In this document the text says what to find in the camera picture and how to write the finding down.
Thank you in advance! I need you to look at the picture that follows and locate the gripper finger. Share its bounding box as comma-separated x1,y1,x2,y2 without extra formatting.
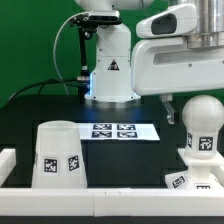
160,94,175,125

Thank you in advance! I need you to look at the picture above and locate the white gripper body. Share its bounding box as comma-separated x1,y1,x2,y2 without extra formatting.
131,37,224,96

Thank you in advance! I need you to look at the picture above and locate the white light bulb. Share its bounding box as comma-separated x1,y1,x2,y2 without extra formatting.
182,95,224,158

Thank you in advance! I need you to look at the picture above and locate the white lamp base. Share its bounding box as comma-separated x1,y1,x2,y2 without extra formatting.
165,148,224,190

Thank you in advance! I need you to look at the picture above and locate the white lamp shade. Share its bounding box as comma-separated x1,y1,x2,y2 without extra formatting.
32,121,87,189

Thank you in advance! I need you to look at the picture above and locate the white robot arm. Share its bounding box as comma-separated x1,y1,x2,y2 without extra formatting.
75,0,224,104

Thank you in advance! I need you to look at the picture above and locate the white marker sheet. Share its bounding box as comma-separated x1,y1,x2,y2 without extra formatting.
78,123,160,141

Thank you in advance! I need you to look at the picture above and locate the grey cable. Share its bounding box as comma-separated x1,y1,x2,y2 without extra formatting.
52,12,88,96

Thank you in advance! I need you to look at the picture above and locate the black cable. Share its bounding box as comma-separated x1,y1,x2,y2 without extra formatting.
7,77,88,102

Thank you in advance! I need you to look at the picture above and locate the white front rail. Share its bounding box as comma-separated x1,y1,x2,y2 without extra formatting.
0,188,224,217

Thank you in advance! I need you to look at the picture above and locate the white left rail block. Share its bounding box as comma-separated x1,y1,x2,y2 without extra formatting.
0,149,16,187

